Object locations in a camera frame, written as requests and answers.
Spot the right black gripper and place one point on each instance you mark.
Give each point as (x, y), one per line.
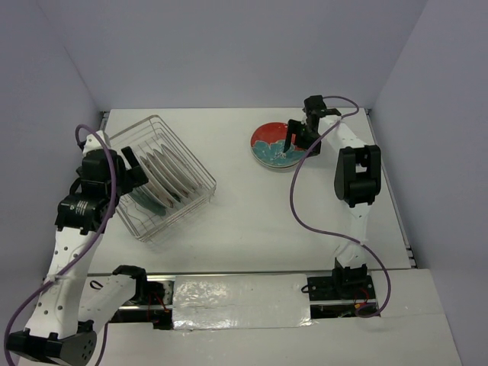
(293, 126)

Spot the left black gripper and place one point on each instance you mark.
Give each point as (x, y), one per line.
(134, 177)

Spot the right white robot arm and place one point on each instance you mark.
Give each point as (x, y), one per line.
(356, 184)

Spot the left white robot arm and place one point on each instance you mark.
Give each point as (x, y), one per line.
(62, 330)

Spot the teal green plate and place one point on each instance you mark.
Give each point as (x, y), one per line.
(147, 203)

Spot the silver foil sheet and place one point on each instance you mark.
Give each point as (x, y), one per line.
(272, 301)

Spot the wire dish rack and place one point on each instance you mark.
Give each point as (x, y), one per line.
(144, 136)

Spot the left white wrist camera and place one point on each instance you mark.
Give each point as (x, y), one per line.
(92, 142)

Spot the metal base rail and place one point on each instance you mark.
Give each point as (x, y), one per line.
(325, 302)

